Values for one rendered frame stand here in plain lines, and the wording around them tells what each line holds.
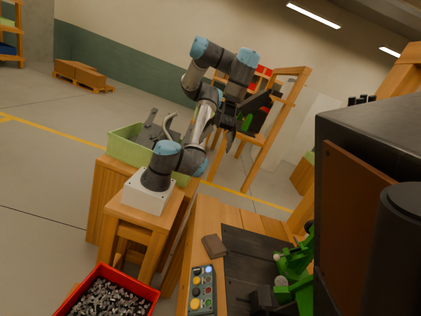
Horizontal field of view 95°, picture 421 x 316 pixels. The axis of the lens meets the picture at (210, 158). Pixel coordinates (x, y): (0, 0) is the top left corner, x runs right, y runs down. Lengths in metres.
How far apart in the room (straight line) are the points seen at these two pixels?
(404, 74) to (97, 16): 8.35
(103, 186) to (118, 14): 7.31
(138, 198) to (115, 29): 7.69
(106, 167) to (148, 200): 0.56
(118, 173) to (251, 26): 6.94
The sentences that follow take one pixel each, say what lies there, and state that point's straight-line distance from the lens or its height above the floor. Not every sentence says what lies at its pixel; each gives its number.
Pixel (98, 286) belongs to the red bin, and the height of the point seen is 0.88.
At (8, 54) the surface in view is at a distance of 6.69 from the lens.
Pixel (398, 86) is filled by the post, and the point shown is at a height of 1.76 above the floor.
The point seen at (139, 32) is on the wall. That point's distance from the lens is 8.08.
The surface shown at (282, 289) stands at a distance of 0.67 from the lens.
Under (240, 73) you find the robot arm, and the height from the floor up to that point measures 1.57.
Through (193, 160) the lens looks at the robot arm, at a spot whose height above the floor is 1.15.
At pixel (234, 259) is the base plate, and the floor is 0.90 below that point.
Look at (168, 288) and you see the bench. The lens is 1.69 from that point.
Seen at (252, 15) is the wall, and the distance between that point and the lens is 7.78.
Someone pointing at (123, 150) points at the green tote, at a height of 0.87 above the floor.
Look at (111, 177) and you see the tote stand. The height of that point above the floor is 0.70.
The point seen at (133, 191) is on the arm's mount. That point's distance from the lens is 0.98.
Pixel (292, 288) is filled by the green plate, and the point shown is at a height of 1.13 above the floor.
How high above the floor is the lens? 1.55
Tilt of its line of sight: 23 degrees down
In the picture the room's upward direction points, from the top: 22 degrees clockwise
